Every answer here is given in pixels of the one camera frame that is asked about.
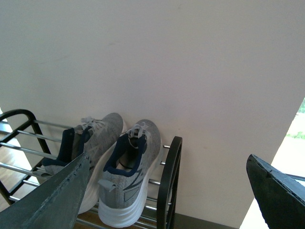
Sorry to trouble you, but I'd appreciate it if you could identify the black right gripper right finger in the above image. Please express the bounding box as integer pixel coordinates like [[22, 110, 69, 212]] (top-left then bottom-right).
[[246, 154, 305, 229]]

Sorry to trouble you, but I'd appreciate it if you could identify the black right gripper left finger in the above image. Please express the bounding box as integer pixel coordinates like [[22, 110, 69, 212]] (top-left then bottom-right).
[[0, 153, 90, 229]]

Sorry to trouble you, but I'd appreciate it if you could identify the grey knit sneaker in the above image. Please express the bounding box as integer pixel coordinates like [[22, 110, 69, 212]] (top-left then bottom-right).
[[98, 119, 163, 228], [41, 113, 127, 214]]

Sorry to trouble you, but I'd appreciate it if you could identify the black metal shoe rack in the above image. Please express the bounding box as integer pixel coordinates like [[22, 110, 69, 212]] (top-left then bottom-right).
[[0, 109, 183, 229]]

